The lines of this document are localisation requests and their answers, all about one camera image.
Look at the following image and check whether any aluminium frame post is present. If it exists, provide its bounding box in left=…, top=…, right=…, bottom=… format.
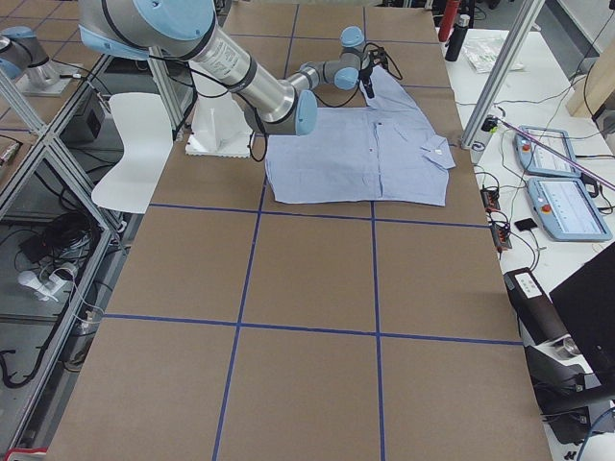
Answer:
left=460, top=0, right=545, bottom=149

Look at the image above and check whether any black monitor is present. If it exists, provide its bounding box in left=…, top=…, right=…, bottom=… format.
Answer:
left=550, top=245, right=615, bottom=383

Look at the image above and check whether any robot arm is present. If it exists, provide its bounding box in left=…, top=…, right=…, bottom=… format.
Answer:
left=78, top=0, right=371, bottom=135

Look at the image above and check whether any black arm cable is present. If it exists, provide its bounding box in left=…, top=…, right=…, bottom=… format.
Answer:
left=247, top=129, right=270, bottom=163

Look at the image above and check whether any upper blue teach pendant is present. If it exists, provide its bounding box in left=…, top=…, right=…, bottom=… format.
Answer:
left=512, top=125, right=590, bottom=177

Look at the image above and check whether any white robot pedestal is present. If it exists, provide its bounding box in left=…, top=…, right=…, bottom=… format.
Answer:
left=185, top=94, right=253, bottom=158

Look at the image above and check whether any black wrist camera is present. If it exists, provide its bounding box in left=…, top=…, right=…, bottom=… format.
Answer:
left=367, top=46, right=389, bottom=70

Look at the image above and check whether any white plastic chair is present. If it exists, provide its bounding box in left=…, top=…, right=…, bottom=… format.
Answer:
left=91, top=92, right=174, bottom=214

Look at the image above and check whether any black water bottle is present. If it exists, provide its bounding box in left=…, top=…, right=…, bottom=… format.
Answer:
left=445, top=13, right=471, bottom=61

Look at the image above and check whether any lower blue teach pendant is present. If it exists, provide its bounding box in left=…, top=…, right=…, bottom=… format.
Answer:
left=528, top=177, right=612, bottom=242

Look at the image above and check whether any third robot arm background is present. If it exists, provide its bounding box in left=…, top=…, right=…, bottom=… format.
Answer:
left=1, top=26, right=68, bottom=97

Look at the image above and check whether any blue teach pendant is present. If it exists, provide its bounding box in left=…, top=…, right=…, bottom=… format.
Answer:
left=528, top=177, right=612, bottom=242
left=512, top=125, right=590, bottom=177

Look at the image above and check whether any light blue striped shirt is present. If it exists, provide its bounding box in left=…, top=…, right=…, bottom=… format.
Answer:
left=265, top=68, right=455, bottom=206

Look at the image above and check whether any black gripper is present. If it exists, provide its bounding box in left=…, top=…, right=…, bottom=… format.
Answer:
left=358, top=63, right=375, bottom=99

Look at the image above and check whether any red water bottle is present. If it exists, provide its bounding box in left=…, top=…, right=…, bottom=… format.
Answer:
left=438, top=0, right=460, bottom=43

